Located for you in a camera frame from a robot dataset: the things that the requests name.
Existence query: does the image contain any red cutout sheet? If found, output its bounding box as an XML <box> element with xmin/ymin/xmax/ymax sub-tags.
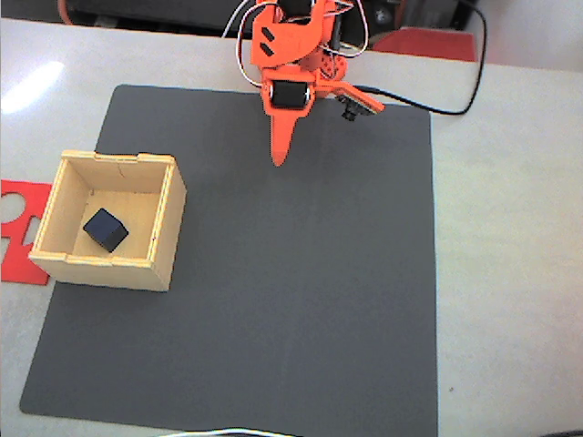
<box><xmin>0</xmin><ymin>179</ymin><xmax>54</xmax><ymax>287</ymax></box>

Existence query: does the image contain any black camera cable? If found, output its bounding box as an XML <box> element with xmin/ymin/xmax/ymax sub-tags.
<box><xmin>353</xmin><ymin>0</ymin><xmax>488</xmax><ymax>117</ymax></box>

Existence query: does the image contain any orange bracket with black camera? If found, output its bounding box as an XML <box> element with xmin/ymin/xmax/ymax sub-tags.
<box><xmin>317</xmin><ymin>79</ymin><xmax>386</xmax><ymax>123</ymax></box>

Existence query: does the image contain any grey mat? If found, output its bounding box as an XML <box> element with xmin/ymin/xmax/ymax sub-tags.
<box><xmin>18</xmin><ymin>84</ymin><xmax>439</xmax><ymax>437</ymax></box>

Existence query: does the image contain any white cable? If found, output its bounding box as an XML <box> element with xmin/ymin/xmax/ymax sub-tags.
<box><xmin>159</xmin><ymin>426</ymin><xmax>302</xmax><ymax>437</ymax></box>

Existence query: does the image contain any blue cube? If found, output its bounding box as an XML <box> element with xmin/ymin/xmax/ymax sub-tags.
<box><xmin>83</xmin><ymin>208</ymin><xmax>130</xmax><ymax>254</ymax></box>

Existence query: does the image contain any red flat object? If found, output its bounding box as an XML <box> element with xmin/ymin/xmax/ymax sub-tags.
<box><xmin>371</xmin><ymin>26</ymin><xmax>478</xmax><ymax>63</ymax></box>

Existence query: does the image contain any wooden box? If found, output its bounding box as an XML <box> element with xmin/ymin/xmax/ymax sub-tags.
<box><xmin>27</xmin><ymin>149</ymin><xmax>188</xmax><ymax>293</ymax></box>

